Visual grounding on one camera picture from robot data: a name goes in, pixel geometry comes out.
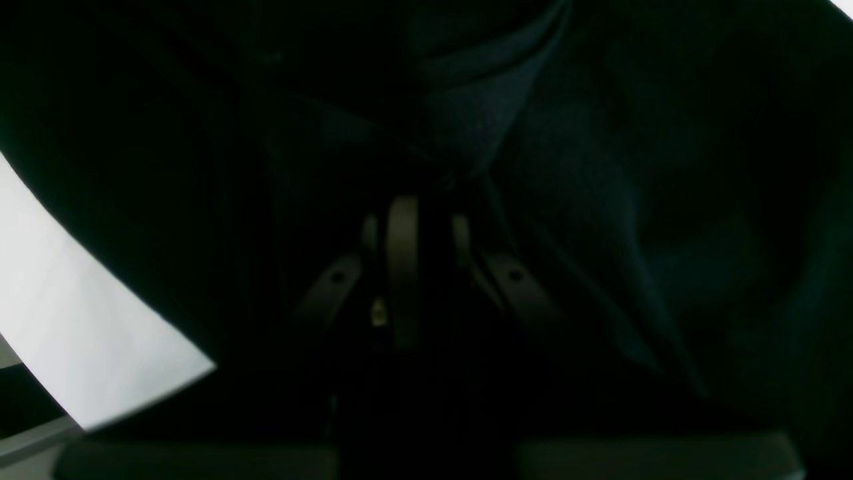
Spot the black T-shirt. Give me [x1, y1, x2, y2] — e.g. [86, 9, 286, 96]
[2, 1, 851, 479]

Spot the right gripper white right finger image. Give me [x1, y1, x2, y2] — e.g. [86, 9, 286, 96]
[450, 215, 567, 334]

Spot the right gripper white left finger image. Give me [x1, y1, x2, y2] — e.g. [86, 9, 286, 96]
[293, 197, 421, 353]

